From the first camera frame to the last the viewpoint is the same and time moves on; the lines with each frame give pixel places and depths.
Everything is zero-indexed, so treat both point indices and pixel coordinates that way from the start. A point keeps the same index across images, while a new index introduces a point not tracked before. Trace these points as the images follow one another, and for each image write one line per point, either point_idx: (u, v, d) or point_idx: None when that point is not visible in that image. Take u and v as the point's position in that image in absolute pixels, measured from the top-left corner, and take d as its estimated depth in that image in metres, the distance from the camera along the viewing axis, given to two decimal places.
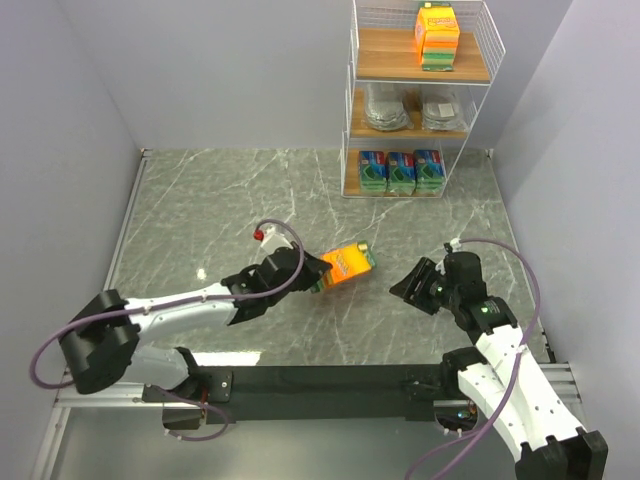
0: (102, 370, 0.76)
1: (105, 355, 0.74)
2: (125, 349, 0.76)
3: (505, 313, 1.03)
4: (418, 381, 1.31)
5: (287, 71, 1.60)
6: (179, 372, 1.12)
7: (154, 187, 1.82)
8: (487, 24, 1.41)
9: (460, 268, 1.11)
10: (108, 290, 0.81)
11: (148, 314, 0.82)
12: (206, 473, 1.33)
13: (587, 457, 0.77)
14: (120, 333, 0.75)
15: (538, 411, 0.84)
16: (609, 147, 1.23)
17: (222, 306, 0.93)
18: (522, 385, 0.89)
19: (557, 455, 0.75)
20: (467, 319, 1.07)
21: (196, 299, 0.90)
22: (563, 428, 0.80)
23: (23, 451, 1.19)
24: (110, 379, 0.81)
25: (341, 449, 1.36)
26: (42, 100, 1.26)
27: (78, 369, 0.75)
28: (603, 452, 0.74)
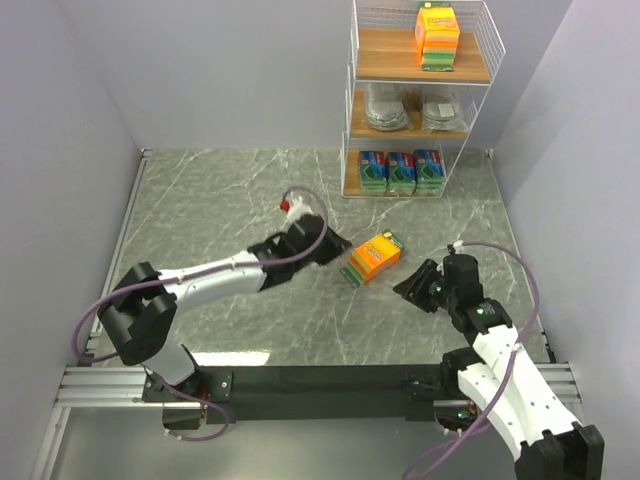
0: (146, 339, 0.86)
1: (146, 325, 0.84)
2: (162, 317, 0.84)
3: (501, 314, 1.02)
4: (418, 381, 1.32)
5: (288, 71, 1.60)
6: (183, 366, 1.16)
7: (154, 187, 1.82)
8: (487, 24, 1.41)
9: (458, 272, 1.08)
10: (141, 263, 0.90)
11: (182, 284, 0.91)
12: (205, 473, 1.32)
13: (585, 453, 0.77)
14: (156, 303, 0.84)
15: (533, 406, 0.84)
16: (609, 146, 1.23)
17: (252, 273, 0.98)
18: (517, 382, 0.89)
19: (553, 448, 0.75)
20: (464, 321, 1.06)
21: (227, 267, 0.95)
22: (557, 422, 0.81)
23: (23, 451, 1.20)
24: (151, 348, 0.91)
25: (342, 449, 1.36)
26: (42, 100, 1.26)
27: (122, 338, 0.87)
28: (599, 445, 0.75)
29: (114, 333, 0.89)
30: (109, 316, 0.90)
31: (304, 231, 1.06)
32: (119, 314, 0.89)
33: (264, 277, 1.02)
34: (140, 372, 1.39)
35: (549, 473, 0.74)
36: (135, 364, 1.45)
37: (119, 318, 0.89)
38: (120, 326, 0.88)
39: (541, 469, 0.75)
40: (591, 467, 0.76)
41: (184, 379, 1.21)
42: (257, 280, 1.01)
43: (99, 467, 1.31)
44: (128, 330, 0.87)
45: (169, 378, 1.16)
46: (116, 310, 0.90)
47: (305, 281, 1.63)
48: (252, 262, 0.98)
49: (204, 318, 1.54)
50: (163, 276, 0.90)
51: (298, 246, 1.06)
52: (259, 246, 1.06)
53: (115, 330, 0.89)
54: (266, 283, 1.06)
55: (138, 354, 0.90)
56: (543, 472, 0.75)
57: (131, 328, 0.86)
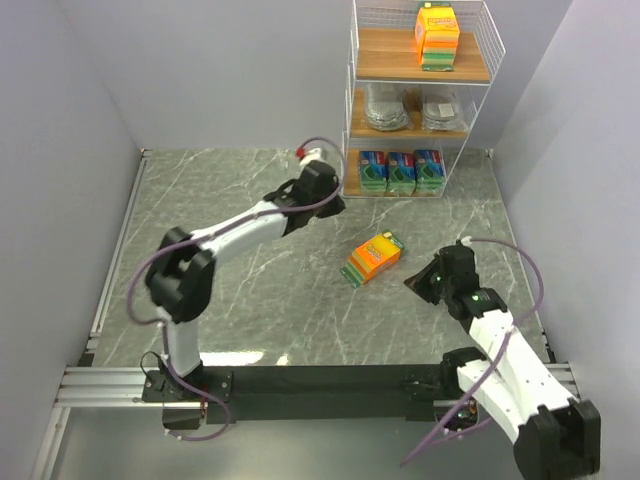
0: (196, 294, 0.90)
1: (195, 280, 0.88)
2: (207, 270, 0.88)
3: (496, 300, 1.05)
4: (418, 381, 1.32)
5: (288, 71, 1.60)
6: (195, 355, 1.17)
7: (154, 187, 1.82)
8: (487, 24, 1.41)
9: (453, 261, 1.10)
10: (172, 228, 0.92)
11: (214, 239, 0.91)
12: (205, 473, 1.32)
13: (581, 429, 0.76)
14: (197, 258, 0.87)
15: (528, 383, 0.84)
16: (610, 146, 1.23)
17: (274, 219, 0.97)
18: (511, 361, 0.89)
19: (549, 422, 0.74)
20: (459, 308, 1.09)
21: (249, 218, 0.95)
22: (553, 399, 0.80)
23: (23, 451, 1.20)
24: (201, 304, 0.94)
25: (342, 449, 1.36)
26: (42, 100, 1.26)
27: (173, 299, 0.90)
28: (595, 420, 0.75)
29: (163, 297, 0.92)
30: (155, 283, 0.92)
31: (316, 173, 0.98)
32: (164, 278, 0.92)
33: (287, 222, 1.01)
34: (139, 372, 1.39)
35: (547, 447, 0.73)
36: (135, 364, 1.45)
37: (165, 282, 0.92)
38: (168, 289, 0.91)
39: (539, 445, 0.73)
40: (588, 444, 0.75)
41: (190, 371, 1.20)
42: (280, 226, 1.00)
43: (99, 467, 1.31)
44: (176, 290, 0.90)
45: (180, 368, 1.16)
46: (161, 275, 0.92)
47: (305, 281, 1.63)
48: (272, 209, 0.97)
49: (204, 318, 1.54)
50: (196, 235, 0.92)
51: (313, 191, 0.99)
52: (272, 194, 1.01)
53: (164, 294, 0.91)
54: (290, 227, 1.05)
55: (190, 312, 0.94)
56: (540, 447, 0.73)
57: (181, 287, 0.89)
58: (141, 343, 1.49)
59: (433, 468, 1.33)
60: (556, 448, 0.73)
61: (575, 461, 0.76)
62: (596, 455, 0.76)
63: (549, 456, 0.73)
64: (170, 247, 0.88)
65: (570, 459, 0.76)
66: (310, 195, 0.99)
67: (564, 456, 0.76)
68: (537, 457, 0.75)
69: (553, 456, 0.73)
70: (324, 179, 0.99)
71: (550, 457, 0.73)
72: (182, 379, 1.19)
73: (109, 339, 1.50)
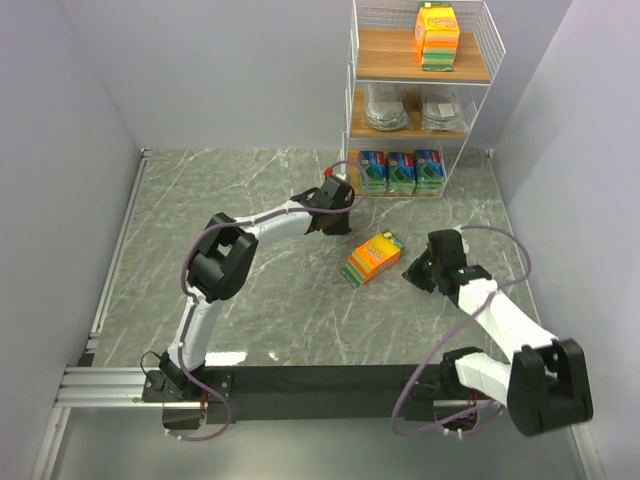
0: (236, 274, 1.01)
1: (238, 259, 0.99)
2: (250, 251, 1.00)
3: (481, 271, 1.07)
4: (418, 381, 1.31)
5: (288, 70, 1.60)
6: (205, 349, 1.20)
7: (154, 187, 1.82)
8: (488, 24, 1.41)
9: (441, 240, 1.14)
10: (218, 212, 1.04)
11: (254, 226, 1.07)
12: (206, 473, 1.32)
13: (567, 367, 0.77)
14: (242, 239, 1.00)
15: (510, 329, 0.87)
16: (610, 146, 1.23)
17: (301, 216, 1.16)
18: (494, 314, 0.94)
19: (533, 358, 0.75)
20: (448, 284, 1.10)
21: (281, 212, 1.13)
22: (534, 337, 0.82)
23: (24, 451, 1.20)
24: (238, 286, 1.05)
25: (343, 449, 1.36)
26: (42, 101, 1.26)
27: (215, 277, 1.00)
28: (578, 355, 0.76)
29: (204, 275, 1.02)
30: (197, 263, 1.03)
31: (338, 182, 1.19)
32: (206, 258, 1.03)
33: (309, 220, 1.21)
34: (139, 372, 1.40)
35: (532, 382, 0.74)
36: (135, 364, 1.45)
37: (207, 262, 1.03)
38: (210, 268, 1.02)
39: (525, 382, 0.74)
40: (575, 383, 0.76)
41: (196, 367, 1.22)
42: (305, 222, 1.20)
43: (99, 467, 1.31)
44: (219, 269, 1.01)
45: (191, 362, 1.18)
46: (204, 256, 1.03)
47: (305, 281, 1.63)
48: (299, 207, 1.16)
49: None
50: (239, 221, 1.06)
51: (333, 197, 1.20)
52: (298, 196, 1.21)
53: (207, 272, 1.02)
54: (310, 225, 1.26)
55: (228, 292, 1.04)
56: (525, 385, 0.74)
57: (224, 265, 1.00)
58: (141, 343, 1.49)
59: (434, 468, 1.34)
60: (541, 383, 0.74)
61: (567, 405, 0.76)
62: (586, 395, 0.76)
63: (535, 394, 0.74)
64: (219, 227, 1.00)
65: (561, 403, 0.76)
66: (329, 199, 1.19)
67: (554, 400, 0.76)
68: (526, 398, 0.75)
69: (541, 394, 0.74)
70: (343, 189, 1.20)
71: (537, 394, 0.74)
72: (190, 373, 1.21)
73: (109, 339, 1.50)
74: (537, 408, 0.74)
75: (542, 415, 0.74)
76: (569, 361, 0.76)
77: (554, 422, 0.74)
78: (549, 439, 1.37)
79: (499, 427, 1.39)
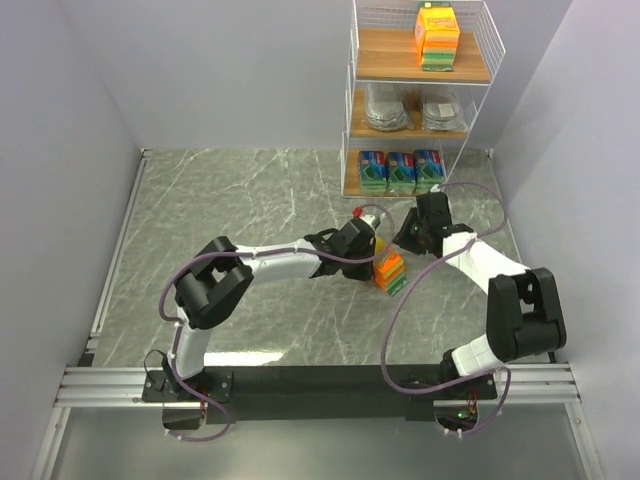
0: (221, 306, 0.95)
1: (227, 290, 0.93)
2: (242, 285, 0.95)
3: (462, 228, 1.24)
4: (418, 381, 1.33)
5: (288, 71, 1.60)
6: (200, 359, 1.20)
7: (154, 187, 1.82)
8: (487, 24, 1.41)
9: (426, 201, 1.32)
10: (221, 236, 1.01)
11: (255, 259, 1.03)
12: (205, 473, 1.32)
13: (540, 293, 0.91)
14: (236, 272, 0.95)
15: (488, 263, 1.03)
16: (610, 147, 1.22)
17: (310, 257, 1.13)
18: (473, 253, 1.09)
19: (507, 282, 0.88)
20: (434, 241, 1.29)
21: (289, 250, 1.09)
22: (508, 265, 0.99)
23: (23, 452, 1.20)
24: (222, 317, 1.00)
25: (344, 449, 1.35)
26: (42, 101, 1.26)
27: (198, 304, 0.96)
28: (547, 278, 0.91)
29: (189, 298, 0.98)
30: (185, 283, 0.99)
31: (358, 230, 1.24)
32: (195, 281, 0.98)
33: (317, 263, 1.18)
34: (140, 372, 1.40)
35: (508, 304, 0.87)
36: (135, 364, 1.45)
37: (195, 284, 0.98)
38: (198, 292, 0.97)
39: (503, 303, 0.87)
40: (548, 307, 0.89)
41: (193, 375, 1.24)
42: (311, 266, 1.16)
43: (99, 467, 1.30)
44: (205, 295, 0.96)
45: (182, 371, 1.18)
46: (193, 278, 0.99)
47: (305, 281, 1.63)
48: (308, 247, 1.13)
49: None
50: (240, 250, 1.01)
51: (350, 243, 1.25)
52: (314, 236, 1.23)
53: (192, 296, 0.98)
54: (318, 270, 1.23)
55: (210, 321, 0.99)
56: (503, 305, 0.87)
57: (212, 293, 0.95)
58: (140, 343, 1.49)
59: (434, 468, 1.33)
60: (516, 304, 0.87)
61: (541, 328, 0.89)
62: (559, 318, 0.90)
63: (511, 314, 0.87)
64: (217, 254, 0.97)
65: (535, 325, 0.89)
66: (346, 245, 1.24)
67: (532, 325, 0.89)
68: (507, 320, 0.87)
69: (515, 313, 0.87)
70: (361, 237, 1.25)
71: (513, 313, 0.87)
72: (183, 382, 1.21)
73: (109, 339, 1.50)
74: (514, 326, 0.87)
75: (517, 332, 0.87)
76: (541, 287, 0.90)
77: (528, 340, 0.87)
78: (549, 439, 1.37)
79: (500, 428, 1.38)
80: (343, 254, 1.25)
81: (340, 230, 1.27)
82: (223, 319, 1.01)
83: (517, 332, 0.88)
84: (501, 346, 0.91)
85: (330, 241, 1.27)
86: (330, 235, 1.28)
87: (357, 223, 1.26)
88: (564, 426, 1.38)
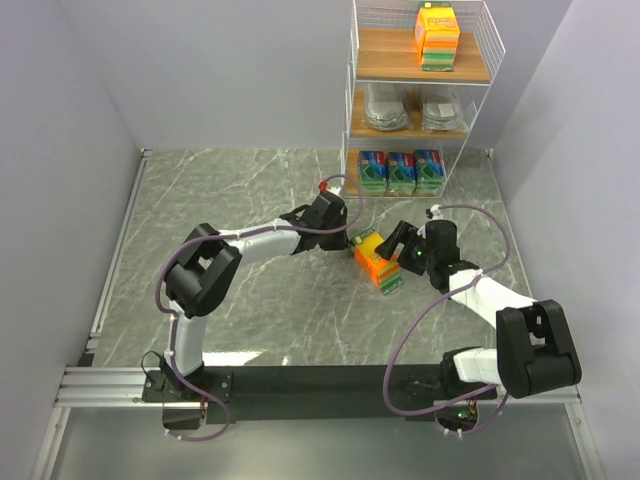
0: (216, 289, 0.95)
1: (219, 272, 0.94)
2: (233, 264, 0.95)
3: (469, 263, 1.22)
4: (418, 381, 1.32)
5: (288, 71, 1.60)
6: (198, 355, 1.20)
7: (154, 187, 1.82)
8: (487, 25, 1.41)
9: (436, 234, 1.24)
10: (201, 222, 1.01)
11: (240, 239, 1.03)
12: (205, 474, 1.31)
13: (550, 327, 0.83)
14: (225, 252, 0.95)
15: (495, 299, 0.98)
16: (610, 146, 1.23)
17: (289, 234, 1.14)
18: (479, 288, 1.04)
19: (513, 315, 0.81)
20: (440, 279, 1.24)
21: (269, 229, 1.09)
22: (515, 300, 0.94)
23: (23, 452, 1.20)
24: (217, 301, 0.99)
25: (343, 449, 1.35)
26: (42, 102, 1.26)
27: (192, 292, 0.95)
28: (556, 311, 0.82)
29: (182, 288, 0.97)
30: (174, 276, 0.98)
31: (329, 201, 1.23)
32: (185, 271, 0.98)
33: (297, 240, 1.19)
34: (140, 372, 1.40)
35: (516, 339, 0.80)
36: (135, 364, 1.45)
37: (186, 274, 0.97)
38: (188, 281, 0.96)
39: (509, 338, 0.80)
40: (559, 340, 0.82)
41: (193, 372, 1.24)
42: (292, 243, 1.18)
43: (99, 467, 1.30)
44: (198, 282, 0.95)
45: (183, 368, 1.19)
46: (182, 267, 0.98)
47: (305, 281, 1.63)
48: (288, 225, 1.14)
49: None
50: (224, 233, 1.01)
51: (323, 216, 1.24)
52: (287, 214, 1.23)
53: (184, 286, 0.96)
54: (299, 246, 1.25)
55: (205, 307, 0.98)
56: (510, 339, 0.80)
57: (203, 279, 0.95)
58: (140, 343, 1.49)
59: (434, 468, 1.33)
60: (524, 338, 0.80)
61: (553, 364, 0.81)
62: (571, 352, 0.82)
63: (520, 349, 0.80)
64: (201, 239, 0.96)
65: (547, 360, 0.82)
66: (320, 218, 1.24)
67: (543, 361, 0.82)
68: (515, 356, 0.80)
69: (525, 347, 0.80)
70: (333, 208, 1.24)
71: (522, 346, 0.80)
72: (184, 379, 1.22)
73: (109, 339, 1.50)
74: (523, 362, 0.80)
75: (528, 368, 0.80)
76: (550, 319, 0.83)
77: (541, 379, 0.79)
78: (549, 439, 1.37)
79: (500, 427, 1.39)
80: (318, 228, 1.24)
81: (312, 205, 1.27)
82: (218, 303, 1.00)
83: (528, 367, 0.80)
84: (512, 384, 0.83)
85: (303, 217, 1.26)
86: (303, 212, 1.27)
87: (327, 195, 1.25)
88: (564, 427, 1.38)
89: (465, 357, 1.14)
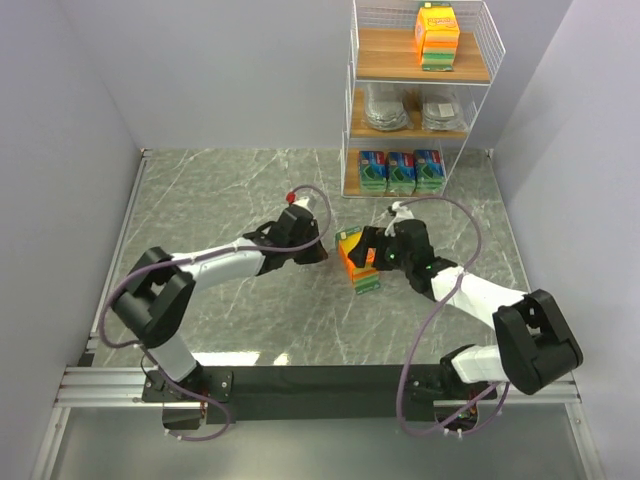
0: (168, 317, 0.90)
1: (170, 301, 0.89)
2: (185, 292, 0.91)
3: (446, 261, 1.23)
4: (418, 382, 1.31)
5: (288, 71, 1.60)
6: (186, 359, 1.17)
7: (154, 187, 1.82)
8: (487, 24, 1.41)
9: (409, 236, 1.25)
10: (152, 248, 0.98)
11: (195, 264, 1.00)
12: (206, 473, 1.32)
13: (545, 317, 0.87)
14: (177, 279, 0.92)
15: (484, 295, 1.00)
16: (610, 147, 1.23)
17: (252, 255, 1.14)
18: (465, 289, 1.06)
19: (510, 314, 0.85)
20: (422, 282, 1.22)
21: (230, 250, 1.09)
22: (505, 293, 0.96)
23: (23, 452, 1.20)
24: (170, 331, 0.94)
25: (343, 449, 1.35)
26: (42, 102, 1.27)
27: (141, 321, 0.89)
28: (548, 300, 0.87)
29: (130, 318, 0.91)
30: (121, 304, 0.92)
31: (294, 218, 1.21)
32: (133, 299, 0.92)
33: (261, 260, 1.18)
34: (139, 373, 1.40)
35: (519, 338, 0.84)
36: (135, 364, 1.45)
37: (134, 303, 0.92)
38: (137, 309, 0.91)
39: (512, 338, 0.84)
40: (557, 328, 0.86)
41: (185, 375, 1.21)
42: (256, 263, 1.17)
43: (99, 467, 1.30)
44: (148, 310, 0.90)
45: (176, 373, 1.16)
46: (130, 295, 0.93)
47: (304, 281, 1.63)
48: (251, 246, 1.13)
49: (204, 318, 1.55)
50: (177, 258, 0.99)
51: (290, 233, 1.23)
52: (252, 235, 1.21)
53: (132, 315, 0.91)
54: (264, 266, 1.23)
55: (156, 338, 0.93)
56: (512, 339, 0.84)
57: (153, 306, 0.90)
58: None
59: (434, 468, 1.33)
60: (525, 335, 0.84)
61: (556, 354, 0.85)
62: (570, 336, 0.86)
63: (524, 347, 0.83)
64: (152, 266, 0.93)
65: (551, 351, 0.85)
66: (286, 236, 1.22)
67: (546, 353, 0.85)
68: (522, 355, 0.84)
69: (528, 344, 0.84)
70: (300, 224, 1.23)
71: (525, 344, 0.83)
72: (176, 384, 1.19)
73: (109, 339, 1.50)
74: (529, 359, 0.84)
75: (535, 363, 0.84)
76: (544, 309, 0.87)
77: (549, 371, 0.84)
78: (550, 439, 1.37)
79: (500, 427, 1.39)
80: (286, 245, 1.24)
81: (278, 222, 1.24)
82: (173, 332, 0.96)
83: (535, 362, 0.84)
84: (521, 381, 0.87)
85: (269, 234, 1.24)
86: (268, 229, 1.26)
87: (292, 211, 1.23)
88: (564, 426, 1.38)
89: (465, 360, 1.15)
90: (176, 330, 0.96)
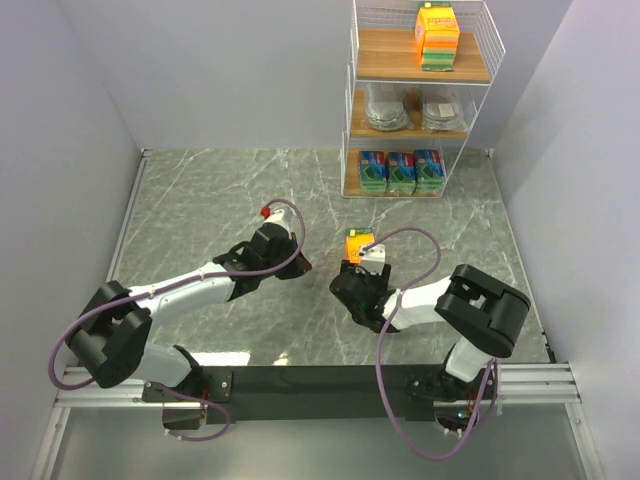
0: (124, 356, 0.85)
1: (123, 341, 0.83)
2: (140, 332, 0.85)
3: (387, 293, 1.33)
4: (418, 382, 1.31)
5: (287, 72, 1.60)
6: (180, 366, 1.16)
7: (154, 187, 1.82)
8: (487, 25, 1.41)
9: (347, 291, 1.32)
10: (109, 282, 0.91)
11: (154, 298, 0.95)
12: (206, 473, 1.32)
13: (476, 283, 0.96)
14: (132, 317, 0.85)
15: (425, 299, 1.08)
16: (610, 147, 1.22)
17: (220, 281, 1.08)
18: (406, 306, 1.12)
19: (447, 301, 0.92)
20: (380, 322, 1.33)
21: (196, 278, 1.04)
22: (437, 289, 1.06)
23: (23, 452, 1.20)
24: (126, 368, 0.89)
25: (344, 448, 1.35)
26: (42, 102, 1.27)
27: (97, 363, 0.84)
28: (468, 269, 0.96)
29: (85, 357, 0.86)
30: (78, 343, 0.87)
31: (267, 239, 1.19)
32: (90, 337, 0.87)
33: (231, 285, 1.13)
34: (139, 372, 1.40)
35: (465, 314, 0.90)
36: None
37: (90, 341, 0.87)
38: (94, 348, 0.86)
39: (460, 318, 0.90)
40: (491, 287, 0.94)
41: (181, 380, 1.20)
42: (225, 289, 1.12)
43: (99, 467, 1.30)
44: (102, 349, 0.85)
45: (169, 381, 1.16)
46: (87, 334, 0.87)
47: (304, 281, 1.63)
48: (220, 271, 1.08)
49: (204, 317, 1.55)
50: (135, 293, 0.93)
51: (263, 254, 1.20)
52: (223, 256, 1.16)
53: (88, 354, 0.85)
54: (235, 290, 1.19)
55: (112, 376, 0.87)
56: (462, 319, 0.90)
57: (106, 347, 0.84)
58: None
59: (434, 468, 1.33)
60: (470, 307, 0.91)
61: (504, 307, 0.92)
62: (504, 286, 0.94)
63: (474, 318, 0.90)
64: (105, 306, 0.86)
65: (497, 309, 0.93)
66: (260, 257, 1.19)
67: (495, 312, 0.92)
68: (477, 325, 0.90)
69: (476, 314, 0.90)
70: (272, 245, 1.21)
71: (473, 314, 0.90)
72: (171, 393, 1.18)
73: None
74: (486, 325, 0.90)
75: (491, 326, 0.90)
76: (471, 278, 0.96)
77: (505, 325, 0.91)
78: (550, 439, 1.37)
79: (500, 426, 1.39)
80: (261, 265, 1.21)
81: (251, 242, 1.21)
82: (134, 366, 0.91)
83: (492, 325, 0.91)
84: (492, 347, 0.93)
85: (242, 255, 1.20)
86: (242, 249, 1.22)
87: (264, 231, 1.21)
88: (564, 426, 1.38)
89: (455, 362, 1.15)
90: (138, 364, 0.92)
